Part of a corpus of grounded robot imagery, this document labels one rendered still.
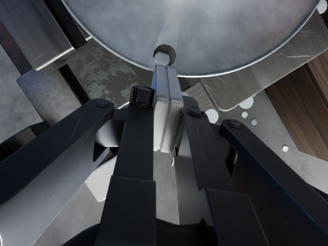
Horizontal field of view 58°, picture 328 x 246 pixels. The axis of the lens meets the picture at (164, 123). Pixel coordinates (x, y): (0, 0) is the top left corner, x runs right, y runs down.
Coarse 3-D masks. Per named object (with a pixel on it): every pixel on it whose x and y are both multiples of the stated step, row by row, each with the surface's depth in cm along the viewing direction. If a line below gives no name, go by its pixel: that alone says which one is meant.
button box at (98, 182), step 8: (112, 160) 45; (96, 168) 45; (104, 168) 45; (112, 168) 46; (96, 176) 46; (104, 176) 46; (88, 184) 46; (96, 184) 46; (104, 184) 46; (96, 192) 46; (104, 192) 46
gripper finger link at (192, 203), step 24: (192, 120) 13; (192, 144) 11; (216, 144) 12; (192, 168) 10; (216, 168) 10; (192, 192) 10; (216, 192) 8; (192, 216) 9; (216, 216) 7; (240, 216) 7; (216, 240) 6; (240, 240) 7; (264, 240) 7
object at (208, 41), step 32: (64, 0) 28; (96, 0) 28; (128, 0) 28; (160, 0) 29; (192, 0) 29; (224, 0) 29; (256, 0) 29; (288, 0) 30; (320, 0) 29; (96, 32) 28; (128, 32) 29; (160, 32) 29; (192, 32) 29; (224, 32) 29; (256, 32) 30; (288, 32) 30; (192, 64) 29; (224, 64) 30
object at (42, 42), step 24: (0, 0) 34; (24, 0) 35; (48, 0) 36; (24, 24) 35; (48, 24) 35; (72, 24) 37; (24, 48) 35; (48, 48) 35; (72, 48) 36; (48, 72) 40
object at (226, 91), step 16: (320, 16) 30; (304, 32) 30; (320, 32) 30; (288, 48) 30; (304, 48) 30; (320, 48) 31; (256, 64) 30; (272, 64) 30; (288, 64) 30; (208, 80) 30; (224, 80) 30; (240, 80) 30; (256, 80) 30; (272, 80) 31; (208, 96) 31; (224, 96) 30; (240, 96) 30
